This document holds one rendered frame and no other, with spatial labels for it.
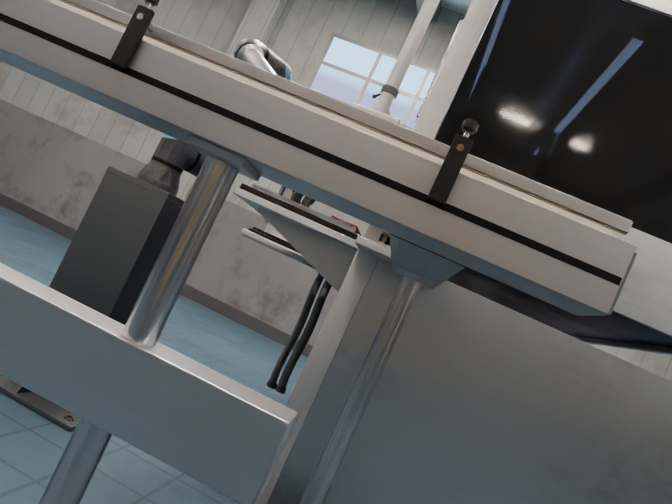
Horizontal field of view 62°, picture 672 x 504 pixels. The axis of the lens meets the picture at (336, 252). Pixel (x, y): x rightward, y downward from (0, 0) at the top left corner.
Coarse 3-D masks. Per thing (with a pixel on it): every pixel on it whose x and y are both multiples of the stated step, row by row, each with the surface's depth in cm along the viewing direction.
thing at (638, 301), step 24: (624, 0) 155; (648, 0) 154; (624, 240) 147; (648, 240) 147; (648, 264) 146; (624, 288) 146; (648, 288) 145; (624, 312) 145; (648, 312) 145; (576, 336) 261
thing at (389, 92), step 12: (432, 0) 272; (420, 12) 273; (432, 12) 273; (420, 24) 271; (408, 36) 273; (420, 36) 272; (408, 48) 271; (396, 60) 273; (408, 60) 271; (396, 72) 270; (396, 84) 270; (372, 96) 282; (384, 96) 269; (396, 96) 271; (372, 108) 269; (384, 108) 267
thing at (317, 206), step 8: (352, 104) 268; (368, 112) 265; (376, 112) 264; (392, 120) 262; (288, 192) 266; (312, 208) 262; (320, 208) 261; (328, 208) 260; (328, 216) 260; (336, 216) 259; (344, 216) 258; (360, 224) 256; (368, 224) 255; (272, 232) 264; (360, 232) 255
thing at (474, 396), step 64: (448, 320) 150; (512, 320) 148; (384, 384) 149; (448, 384) 148; (512, 384) 146; (576, 384) 144; (640, 384) 143; (320, 448) 149; (384, 448) 147; (448, 448) 146; (512, 448) 144; (576, 448) 143; (640, 448) 141
